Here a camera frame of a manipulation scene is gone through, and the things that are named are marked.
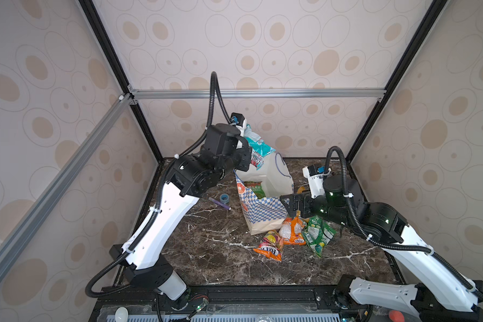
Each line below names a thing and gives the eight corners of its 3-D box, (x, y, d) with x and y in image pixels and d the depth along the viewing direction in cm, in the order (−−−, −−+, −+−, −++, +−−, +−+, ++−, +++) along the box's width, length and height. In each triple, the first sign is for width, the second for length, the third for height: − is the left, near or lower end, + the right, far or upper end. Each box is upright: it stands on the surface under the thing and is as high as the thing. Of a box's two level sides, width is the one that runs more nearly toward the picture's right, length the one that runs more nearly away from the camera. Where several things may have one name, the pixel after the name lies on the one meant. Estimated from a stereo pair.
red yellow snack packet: (255, 251, 87) (256, 245, 82) (269, 233, 93) (271, 226, 88) (276, 267, 83) (278, 263, 78) (290, 247, 88) (292, 242, 83)
